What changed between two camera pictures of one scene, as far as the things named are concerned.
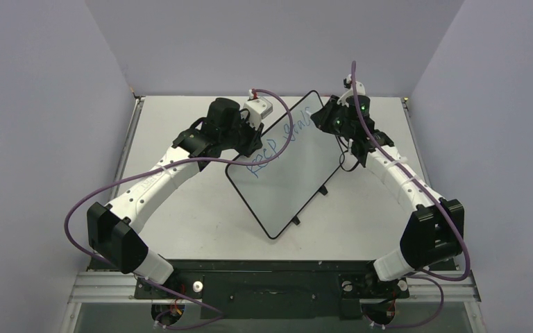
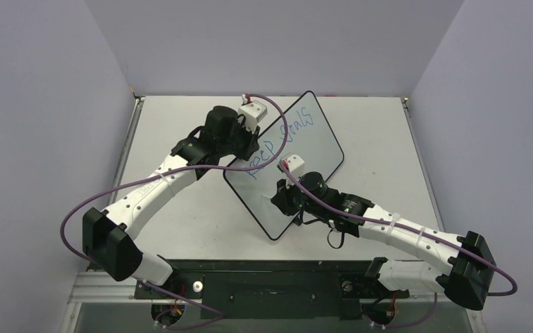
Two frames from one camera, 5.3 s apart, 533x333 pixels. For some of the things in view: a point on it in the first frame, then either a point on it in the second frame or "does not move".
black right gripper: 323,118 -> 284,198
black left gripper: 255,142 does not move
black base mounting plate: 275,290 does not move
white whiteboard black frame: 273,191 does not move
